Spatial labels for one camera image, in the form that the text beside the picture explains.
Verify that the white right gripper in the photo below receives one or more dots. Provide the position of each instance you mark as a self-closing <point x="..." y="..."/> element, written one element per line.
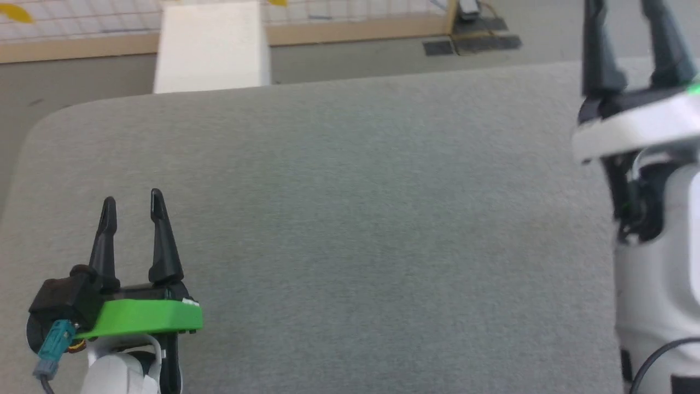
<point x="640" y="123"/>

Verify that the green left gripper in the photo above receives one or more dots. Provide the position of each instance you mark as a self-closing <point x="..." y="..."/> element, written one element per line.
<point x="147" y="314"/>

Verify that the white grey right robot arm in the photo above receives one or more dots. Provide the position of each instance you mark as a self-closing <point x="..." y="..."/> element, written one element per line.
<point x="661" y="284"/>

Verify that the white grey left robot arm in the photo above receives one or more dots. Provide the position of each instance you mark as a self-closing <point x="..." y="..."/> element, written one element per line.
<point x="120" y="372"/>

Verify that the metal partition foot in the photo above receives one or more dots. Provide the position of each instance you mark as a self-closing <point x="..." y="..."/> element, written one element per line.
<point x="469" y="7"/>

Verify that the white box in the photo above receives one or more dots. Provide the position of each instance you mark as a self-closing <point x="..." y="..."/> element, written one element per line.
<point x="210" y="49"/>

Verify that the lemon print partition screen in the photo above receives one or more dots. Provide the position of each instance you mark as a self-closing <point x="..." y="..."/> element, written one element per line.
<point x="339" y="22"/>

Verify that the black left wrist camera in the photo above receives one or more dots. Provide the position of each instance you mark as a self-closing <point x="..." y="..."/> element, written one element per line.
<point x="63" y="298"/>

